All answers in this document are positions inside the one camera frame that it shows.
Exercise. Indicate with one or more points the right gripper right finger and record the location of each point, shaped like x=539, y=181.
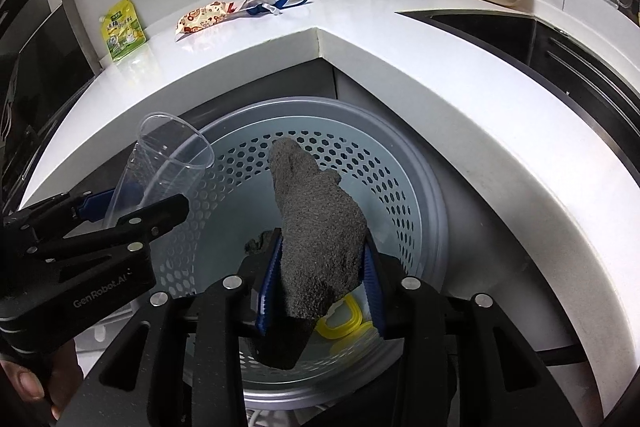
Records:
x=459, y=350

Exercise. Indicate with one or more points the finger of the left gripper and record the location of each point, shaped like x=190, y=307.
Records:
x=58, y=214
x=141, y=226

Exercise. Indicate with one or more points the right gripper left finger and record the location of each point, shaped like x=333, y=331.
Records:
x=177, y=362

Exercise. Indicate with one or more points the clear plastic cup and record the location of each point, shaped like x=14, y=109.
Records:
x=169, y=157

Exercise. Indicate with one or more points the dark grey cloth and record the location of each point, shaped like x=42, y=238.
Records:
x=298, y=271

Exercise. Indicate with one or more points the red patterned snack bag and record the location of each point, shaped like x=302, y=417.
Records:
x=204, y=17

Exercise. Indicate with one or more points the grey perforated trash bin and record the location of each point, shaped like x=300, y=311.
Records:
x=233, y=203

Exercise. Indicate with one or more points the black kitchen sink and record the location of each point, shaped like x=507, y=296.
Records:
x=561, y=65

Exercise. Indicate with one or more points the person's left hand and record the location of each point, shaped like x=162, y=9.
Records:
x=65, y=380

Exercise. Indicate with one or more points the black oven appliance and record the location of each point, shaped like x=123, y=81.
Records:
x=47, y=61

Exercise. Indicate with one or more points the yellow green seasoning pouch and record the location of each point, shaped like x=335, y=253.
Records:
x=121, y=30

